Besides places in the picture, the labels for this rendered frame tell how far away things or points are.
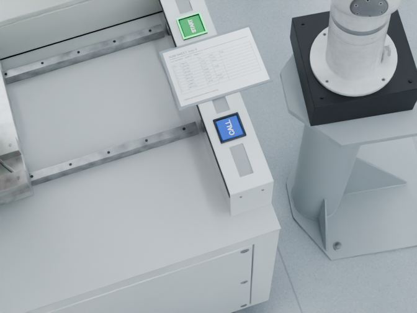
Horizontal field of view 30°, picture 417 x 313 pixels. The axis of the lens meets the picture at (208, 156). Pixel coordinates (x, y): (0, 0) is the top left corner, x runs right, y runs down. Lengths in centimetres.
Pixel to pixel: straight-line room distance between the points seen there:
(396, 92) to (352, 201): 91
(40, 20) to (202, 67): 40
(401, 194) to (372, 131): 85
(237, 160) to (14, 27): 61
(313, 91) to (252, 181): 27
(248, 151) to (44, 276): 51
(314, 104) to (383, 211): 95
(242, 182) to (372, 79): 37
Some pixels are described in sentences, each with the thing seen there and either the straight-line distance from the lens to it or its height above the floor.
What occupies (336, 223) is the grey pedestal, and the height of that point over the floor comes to 1.
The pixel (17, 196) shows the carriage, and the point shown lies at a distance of 173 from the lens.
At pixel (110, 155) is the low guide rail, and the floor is 85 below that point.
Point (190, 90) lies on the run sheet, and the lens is 166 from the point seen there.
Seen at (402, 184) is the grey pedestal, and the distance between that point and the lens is 263.
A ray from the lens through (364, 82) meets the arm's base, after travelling 172.
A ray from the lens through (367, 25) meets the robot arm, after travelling 154.
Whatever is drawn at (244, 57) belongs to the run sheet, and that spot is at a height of 96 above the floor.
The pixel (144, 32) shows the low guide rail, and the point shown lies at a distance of 187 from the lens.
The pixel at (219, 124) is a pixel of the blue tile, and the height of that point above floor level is 96.
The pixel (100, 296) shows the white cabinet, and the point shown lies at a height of 75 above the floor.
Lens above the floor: 244
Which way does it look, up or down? 68 degrees down
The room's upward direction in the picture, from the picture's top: 6 degrees counter-clockwise
